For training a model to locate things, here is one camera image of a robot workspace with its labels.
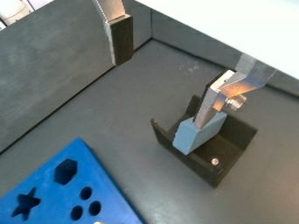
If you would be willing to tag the blue shape sorter board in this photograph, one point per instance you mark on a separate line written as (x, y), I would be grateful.
(69, 191)

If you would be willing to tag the black curved fixture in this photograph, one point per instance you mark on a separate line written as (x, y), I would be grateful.
(214, 158)

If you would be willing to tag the light blue rectangular block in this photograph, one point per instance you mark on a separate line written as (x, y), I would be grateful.
(190, 137)

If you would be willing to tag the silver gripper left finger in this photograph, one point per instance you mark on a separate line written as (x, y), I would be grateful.
(119, 29)

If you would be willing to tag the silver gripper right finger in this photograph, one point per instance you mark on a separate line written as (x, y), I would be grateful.
(225, 91)

